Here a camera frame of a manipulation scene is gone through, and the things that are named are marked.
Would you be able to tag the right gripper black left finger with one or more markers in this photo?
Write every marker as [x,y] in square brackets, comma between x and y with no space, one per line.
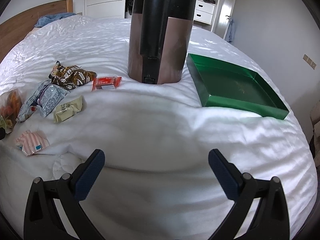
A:
[41,218]

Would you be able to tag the black and bronze kettle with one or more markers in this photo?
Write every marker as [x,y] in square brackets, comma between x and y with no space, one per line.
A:
[159,37]

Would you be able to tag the red small snack packet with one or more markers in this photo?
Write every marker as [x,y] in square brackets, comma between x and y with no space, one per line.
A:
[109,82]

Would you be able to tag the blue cloth on door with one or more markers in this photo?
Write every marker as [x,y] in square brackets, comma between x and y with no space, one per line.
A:
[230,31]

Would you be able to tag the green tray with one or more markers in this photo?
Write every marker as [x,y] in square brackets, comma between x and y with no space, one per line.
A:
[224,84]

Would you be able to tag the white door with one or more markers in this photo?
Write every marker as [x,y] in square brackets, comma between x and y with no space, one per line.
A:
[225,12]

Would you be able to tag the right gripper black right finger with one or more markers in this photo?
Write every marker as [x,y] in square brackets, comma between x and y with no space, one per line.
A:
[271,217]

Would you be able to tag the blue white snack bag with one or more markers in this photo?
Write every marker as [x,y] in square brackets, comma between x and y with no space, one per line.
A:
[44,99]

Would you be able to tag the beige sesame snack packet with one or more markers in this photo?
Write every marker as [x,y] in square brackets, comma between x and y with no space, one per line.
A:
[67,110]

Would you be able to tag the wooden headboard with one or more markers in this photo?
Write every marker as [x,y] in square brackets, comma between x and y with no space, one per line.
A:
[15,29]

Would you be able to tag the gold wall switch plate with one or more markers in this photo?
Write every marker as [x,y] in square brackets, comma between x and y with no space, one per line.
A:
[309,61]

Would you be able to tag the pink striped snack packet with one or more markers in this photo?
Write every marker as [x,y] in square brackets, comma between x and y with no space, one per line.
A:
[31,142]

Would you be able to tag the white bed duvet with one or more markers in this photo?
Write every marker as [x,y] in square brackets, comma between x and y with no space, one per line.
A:
[156,183]

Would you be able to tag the brown oat snack bag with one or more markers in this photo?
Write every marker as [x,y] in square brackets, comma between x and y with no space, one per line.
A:
[70,77]

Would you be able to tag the clear bag colourful snacks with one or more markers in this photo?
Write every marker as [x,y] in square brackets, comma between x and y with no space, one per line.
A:
[10,107]

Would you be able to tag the blue towel on bed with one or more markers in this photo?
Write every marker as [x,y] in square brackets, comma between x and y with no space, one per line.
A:
[45,20]

